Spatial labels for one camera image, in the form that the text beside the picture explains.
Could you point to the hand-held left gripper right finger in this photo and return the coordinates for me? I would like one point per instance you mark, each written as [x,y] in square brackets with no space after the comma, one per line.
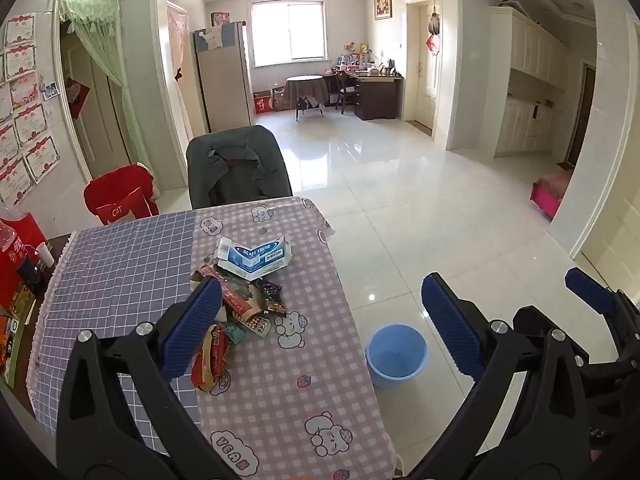
[450,330]

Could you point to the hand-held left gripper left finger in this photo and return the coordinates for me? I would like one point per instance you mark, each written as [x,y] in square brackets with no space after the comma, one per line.
[192,330]

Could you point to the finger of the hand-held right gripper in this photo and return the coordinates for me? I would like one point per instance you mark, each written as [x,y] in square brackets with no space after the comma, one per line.
[532,320]
[590,290]

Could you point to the red snack wrapper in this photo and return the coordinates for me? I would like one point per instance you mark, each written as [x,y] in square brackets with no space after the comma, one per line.
[210,360]

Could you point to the small teal packet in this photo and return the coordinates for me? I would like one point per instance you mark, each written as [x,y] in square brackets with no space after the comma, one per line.
[233,334]

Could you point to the red snack box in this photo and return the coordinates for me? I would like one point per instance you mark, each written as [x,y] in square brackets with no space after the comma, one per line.
[235,300]

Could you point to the blue plastic bucket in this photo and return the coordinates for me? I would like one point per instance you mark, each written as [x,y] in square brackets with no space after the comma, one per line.
[395,360]

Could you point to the white and red patterned packet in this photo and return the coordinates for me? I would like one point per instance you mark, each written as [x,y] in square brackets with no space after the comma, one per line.
[259,326]

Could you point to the dark snack wrapper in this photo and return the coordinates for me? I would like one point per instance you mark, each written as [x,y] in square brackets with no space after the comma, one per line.
[272,297]

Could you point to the blue and white carton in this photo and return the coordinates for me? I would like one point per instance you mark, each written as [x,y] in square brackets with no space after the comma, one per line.
[250,257]

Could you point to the grey grid tablecloth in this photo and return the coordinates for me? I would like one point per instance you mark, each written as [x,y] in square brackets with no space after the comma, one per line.
[125,270]

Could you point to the pink padded bench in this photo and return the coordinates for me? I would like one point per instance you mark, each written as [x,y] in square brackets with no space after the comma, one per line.
[550,192]

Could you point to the cream panel door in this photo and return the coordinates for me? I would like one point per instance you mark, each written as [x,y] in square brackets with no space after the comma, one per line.
[617,185]

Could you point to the white cup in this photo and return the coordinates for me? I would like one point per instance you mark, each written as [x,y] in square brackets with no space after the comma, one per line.
[46,255]

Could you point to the wooden dining chair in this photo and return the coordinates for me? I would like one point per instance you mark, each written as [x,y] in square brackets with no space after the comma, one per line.
[240,162]

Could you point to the brown door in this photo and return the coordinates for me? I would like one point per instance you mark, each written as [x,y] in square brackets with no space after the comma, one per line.
[582,115]

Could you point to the red gift box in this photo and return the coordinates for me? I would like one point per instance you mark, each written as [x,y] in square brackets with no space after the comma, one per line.
[32,227]

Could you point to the chair with grey jacket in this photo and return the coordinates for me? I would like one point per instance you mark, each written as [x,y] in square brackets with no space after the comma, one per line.
[260,150]

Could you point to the cola bottle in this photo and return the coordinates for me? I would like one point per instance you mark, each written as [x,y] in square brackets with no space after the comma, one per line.
[11,245]

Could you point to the brown doormat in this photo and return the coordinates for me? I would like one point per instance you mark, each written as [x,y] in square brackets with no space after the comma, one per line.
[419,128]

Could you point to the red cardboard box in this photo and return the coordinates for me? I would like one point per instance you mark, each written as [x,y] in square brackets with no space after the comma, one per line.
[262,102]

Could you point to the white door with red decoration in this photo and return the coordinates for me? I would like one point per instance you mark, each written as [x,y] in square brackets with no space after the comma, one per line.
[100,110]

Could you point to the white entrance door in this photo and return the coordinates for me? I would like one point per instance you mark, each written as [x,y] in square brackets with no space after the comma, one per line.
[425,90]

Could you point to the dark wooden desk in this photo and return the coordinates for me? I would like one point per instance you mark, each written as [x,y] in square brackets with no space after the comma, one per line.
[380,97]

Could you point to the brown cardboard box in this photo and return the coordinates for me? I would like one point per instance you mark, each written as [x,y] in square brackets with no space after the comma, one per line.
[280,100]

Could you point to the grey refrigerator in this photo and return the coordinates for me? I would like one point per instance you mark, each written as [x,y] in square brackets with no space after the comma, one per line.
[225,85]

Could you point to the dark wooden chair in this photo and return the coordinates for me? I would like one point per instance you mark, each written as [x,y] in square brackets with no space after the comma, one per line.
[346,92]

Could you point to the red door decoration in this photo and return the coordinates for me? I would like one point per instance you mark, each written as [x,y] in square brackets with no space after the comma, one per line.
[76,97]

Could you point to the round table with dark cloth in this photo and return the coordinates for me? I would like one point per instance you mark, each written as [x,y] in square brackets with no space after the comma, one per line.
[306,90]

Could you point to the small photo print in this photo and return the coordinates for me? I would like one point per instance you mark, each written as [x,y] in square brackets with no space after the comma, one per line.
[48,90]

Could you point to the pile of desk items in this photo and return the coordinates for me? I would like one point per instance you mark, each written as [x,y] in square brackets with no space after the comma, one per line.
[365,62]

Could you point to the pink door curtain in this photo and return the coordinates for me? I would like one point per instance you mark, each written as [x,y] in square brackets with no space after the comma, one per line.
[177,35]

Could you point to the window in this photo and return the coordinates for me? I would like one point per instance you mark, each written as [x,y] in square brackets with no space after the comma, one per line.
[287,32]

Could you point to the patterned box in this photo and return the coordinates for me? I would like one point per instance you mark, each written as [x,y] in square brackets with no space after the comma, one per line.
[220,18]

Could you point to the green lace curtain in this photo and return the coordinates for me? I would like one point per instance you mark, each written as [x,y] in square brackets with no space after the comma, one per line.
[100,25]

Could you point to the framed picture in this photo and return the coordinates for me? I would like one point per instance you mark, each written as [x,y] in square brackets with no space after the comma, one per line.
[382,5]

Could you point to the cream wall cabinet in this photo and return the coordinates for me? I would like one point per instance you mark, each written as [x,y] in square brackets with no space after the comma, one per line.
[530,45]

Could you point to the group of wall certificates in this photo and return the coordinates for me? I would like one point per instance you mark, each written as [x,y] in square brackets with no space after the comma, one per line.
[25,125]

